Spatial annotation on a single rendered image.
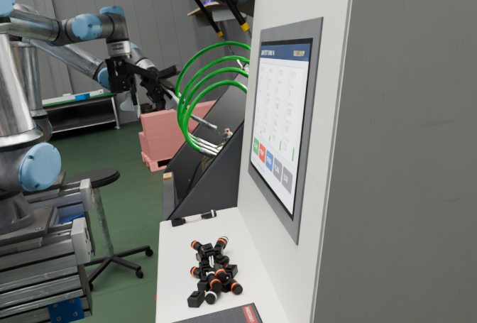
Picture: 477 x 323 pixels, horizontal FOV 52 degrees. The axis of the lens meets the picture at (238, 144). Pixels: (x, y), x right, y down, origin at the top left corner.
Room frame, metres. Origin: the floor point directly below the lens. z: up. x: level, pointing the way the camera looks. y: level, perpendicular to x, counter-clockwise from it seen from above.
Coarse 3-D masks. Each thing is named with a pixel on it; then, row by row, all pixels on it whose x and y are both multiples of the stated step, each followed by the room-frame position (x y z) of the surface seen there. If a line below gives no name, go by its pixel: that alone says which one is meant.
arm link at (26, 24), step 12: (12, 12) 1.39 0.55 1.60; (24, 12) 1.44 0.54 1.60; (12, 24) 1.39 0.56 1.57; (24, 24) 1.42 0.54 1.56; (36, 24) 1.46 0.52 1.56; (48, 24) 1.50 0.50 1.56; (60, 24) 1.54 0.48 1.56; (24, 36) 1.45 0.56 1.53; (36, 36) 1.48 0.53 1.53; (48, 36) 1.51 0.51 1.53; (60, 36) 1.54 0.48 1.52
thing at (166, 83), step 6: (144, 78) 1.85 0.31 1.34; (162, 78) 1.83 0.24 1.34; (144, 84) 1.87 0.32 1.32; (150, 84) 1.85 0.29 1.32; (156, 84) 1.81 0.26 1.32; (168, 84) 1.82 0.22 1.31; (150, 90) 1.81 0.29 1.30; (156, 90) 1.81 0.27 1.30; (174, 90) 1.82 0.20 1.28; (150, 96) 1.82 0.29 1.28; (156, 96) 1.80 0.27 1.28; (162, 96) 1.81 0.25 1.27; (156, 102) 1.81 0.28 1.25
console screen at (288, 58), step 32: (288, 32) 0.90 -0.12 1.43; (320, 32) 0.72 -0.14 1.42; (288, 64) 0.87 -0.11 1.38; (256, 96) 1.15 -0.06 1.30; (288, 96) 0.85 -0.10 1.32; (256, 128) 1.11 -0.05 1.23; (288, 128) 0.83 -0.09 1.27; (256, 160) 1.07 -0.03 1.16; (288, 160) 0.80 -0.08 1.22; (288, 192) 0.78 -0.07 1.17; (288, 224) 0.76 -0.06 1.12
